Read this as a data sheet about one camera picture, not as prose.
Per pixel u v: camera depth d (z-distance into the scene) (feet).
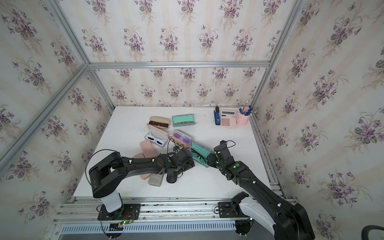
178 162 2.20
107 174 1.54
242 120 3.47
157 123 3.53
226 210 2.40
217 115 3.73
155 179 2.65
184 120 3.63
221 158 2.08
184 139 3.23
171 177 2.68
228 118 3.64
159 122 3.55
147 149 3.08
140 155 2.98
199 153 3.05
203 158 2.97
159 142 3.22
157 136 3.31
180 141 3.11
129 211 2.36
